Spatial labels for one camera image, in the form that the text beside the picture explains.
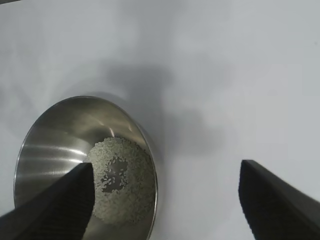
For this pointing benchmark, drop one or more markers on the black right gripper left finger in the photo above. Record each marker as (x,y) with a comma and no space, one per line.
(55,207)

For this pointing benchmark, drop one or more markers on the white rice grains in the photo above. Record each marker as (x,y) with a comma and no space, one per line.
(135,172)

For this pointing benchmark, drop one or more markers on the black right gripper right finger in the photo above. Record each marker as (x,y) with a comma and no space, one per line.
(277,210)

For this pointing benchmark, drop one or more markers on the stainless steel mixing bowl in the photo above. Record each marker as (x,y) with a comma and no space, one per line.
(55,140)

